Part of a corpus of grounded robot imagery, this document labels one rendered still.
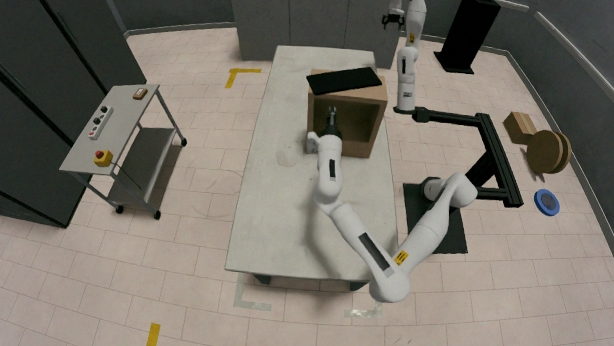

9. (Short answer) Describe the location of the tan open-front wooden cabinet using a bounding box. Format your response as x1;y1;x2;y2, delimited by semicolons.
307;75;388;158

